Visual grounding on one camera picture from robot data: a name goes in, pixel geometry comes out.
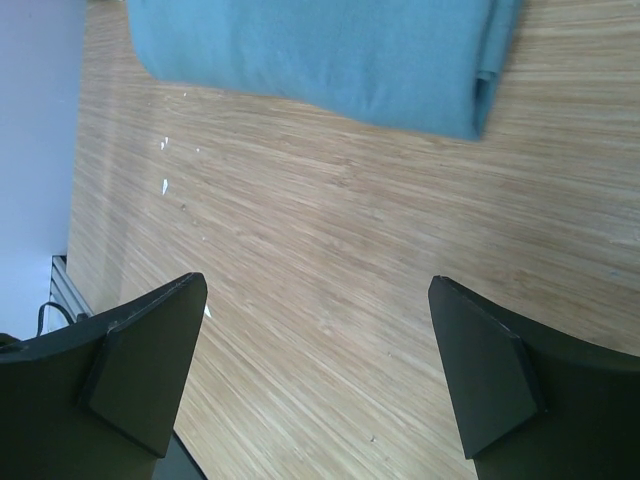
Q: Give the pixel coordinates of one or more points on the blue-grey t shirt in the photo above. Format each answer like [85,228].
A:
[424,66]

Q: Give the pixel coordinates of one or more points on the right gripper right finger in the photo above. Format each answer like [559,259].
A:
[531,402]

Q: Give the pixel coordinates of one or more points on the aluminium frame rail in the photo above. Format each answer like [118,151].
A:
[64,292]

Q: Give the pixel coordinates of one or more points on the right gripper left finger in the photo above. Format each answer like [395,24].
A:
[98,399]

